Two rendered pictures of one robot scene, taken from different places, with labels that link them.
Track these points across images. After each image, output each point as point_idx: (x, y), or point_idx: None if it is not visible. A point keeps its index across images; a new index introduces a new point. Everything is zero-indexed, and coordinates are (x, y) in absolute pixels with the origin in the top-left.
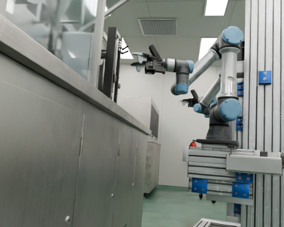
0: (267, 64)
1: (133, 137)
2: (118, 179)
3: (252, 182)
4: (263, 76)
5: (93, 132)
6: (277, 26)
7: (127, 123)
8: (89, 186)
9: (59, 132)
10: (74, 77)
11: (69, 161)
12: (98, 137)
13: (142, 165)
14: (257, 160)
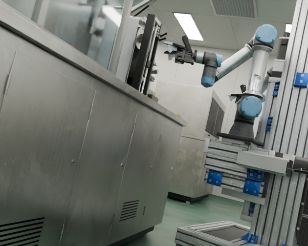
0: (307, 66)
1: (157, 122)
2: (131, 154)
3: (261, 180)
4: (300, 78)
5: (103, 105)
6: None
7: (148, 107)
8: (96, 146)
9: (71, 98)
10: (85, 62)
11: (78, 120)
12: (110, 110)
13: (169, 154)
14: (265, 157)
